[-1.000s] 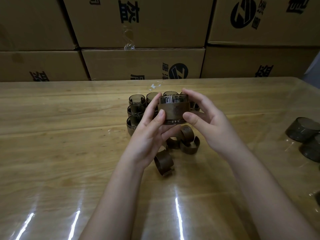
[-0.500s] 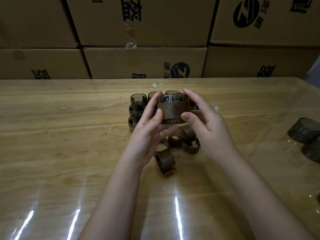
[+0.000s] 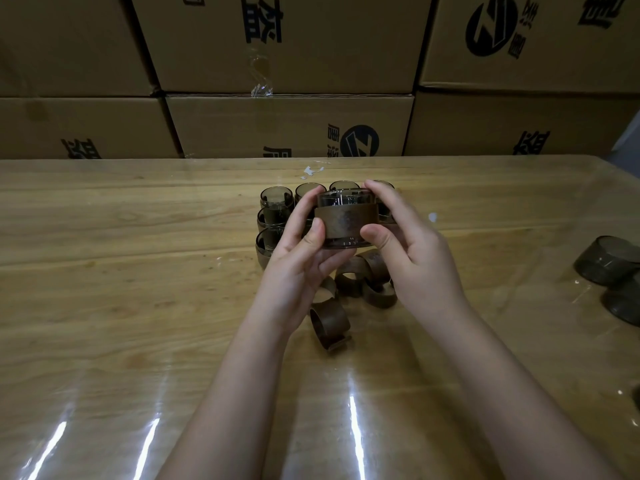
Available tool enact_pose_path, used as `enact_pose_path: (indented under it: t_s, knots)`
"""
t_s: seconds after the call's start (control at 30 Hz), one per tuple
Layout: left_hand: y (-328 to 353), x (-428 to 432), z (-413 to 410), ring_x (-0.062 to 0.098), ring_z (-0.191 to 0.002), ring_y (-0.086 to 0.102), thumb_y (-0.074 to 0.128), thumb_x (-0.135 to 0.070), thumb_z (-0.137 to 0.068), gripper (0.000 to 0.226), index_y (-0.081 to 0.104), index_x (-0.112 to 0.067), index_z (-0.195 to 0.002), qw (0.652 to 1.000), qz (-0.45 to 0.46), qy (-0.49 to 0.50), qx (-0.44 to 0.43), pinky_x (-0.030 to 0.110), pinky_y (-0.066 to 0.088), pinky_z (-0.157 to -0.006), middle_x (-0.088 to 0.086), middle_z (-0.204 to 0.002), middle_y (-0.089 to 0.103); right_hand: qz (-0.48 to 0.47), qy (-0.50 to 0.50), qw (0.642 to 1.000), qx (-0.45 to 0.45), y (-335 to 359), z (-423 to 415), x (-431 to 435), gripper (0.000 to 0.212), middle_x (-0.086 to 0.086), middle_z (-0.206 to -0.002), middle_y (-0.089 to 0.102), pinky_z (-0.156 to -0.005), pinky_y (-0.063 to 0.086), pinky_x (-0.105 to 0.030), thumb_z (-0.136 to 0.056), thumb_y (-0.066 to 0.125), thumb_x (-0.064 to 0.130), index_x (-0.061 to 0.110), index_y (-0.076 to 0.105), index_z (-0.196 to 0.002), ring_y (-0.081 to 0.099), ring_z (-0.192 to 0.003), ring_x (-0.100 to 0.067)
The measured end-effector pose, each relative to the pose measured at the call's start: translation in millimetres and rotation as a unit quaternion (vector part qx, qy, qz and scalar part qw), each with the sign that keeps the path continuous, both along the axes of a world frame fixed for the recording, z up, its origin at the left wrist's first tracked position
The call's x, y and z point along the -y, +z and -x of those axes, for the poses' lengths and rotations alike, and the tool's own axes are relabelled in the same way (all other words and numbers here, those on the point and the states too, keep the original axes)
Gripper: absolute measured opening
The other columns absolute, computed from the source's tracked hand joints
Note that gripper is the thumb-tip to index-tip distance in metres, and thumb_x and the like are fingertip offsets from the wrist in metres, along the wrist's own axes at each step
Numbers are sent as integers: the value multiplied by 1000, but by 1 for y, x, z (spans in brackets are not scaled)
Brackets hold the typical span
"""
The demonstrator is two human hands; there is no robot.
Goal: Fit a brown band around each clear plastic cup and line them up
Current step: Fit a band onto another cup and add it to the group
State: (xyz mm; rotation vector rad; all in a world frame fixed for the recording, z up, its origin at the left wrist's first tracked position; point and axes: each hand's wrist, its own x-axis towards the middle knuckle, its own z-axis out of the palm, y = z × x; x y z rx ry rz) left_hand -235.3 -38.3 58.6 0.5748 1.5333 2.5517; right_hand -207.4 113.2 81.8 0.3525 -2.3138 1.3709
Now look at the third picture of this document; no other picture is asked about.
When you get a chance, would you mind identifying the person's left hand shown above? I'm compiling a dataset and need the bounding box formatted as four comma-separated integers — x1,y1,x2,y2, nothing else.
249,185,357,341

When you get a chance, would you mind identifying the person's right hand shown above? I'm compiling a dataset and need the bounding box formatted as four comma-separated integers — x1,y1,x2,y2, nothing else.
359,179,472,323

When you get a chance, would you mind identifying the pile of brown sleeve rings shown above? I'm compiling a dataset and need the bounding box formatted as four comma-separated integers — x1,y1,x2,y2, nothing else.
309,248,399,353

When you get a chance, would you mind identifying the cluster of smoky glass cups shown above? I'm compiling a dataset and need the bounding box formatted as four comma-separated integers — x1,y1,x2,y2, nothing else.
573,235,640,413

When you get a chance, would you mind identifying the person's left forearm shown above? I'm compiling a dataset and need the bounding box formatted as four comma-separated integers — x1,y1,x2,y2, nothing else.
155,314,296,480

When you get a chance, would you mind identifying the person's right forearm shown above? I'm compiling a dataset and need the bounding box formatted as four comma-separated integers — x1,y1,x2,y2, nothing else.
419,304,626,480

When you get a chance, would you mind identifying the stack of brown cardboard boxes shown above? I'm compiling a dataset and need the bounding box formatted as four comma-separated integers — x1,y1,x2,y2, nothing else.
0,0,640,161

